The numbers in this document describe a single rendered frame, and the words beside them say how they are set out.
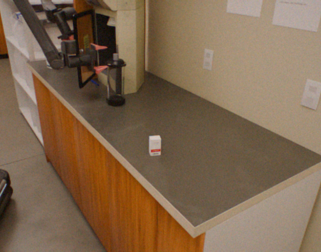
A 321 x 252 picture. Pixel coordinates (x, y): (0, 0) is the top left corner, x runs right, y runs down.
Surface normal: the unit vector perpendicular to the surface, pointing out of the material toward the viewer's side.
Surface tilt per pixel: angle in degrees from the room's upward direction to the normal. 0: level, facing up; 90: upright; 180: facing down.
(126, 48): 90
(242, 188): 1
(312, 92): 90
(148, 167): 1
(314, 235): 90
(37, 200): 0
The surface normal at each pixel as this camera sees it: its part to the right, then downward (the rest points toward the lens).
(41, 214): 0.03, -0.89
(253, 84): -0.83, 0.23
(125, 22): 0.55, 0.39
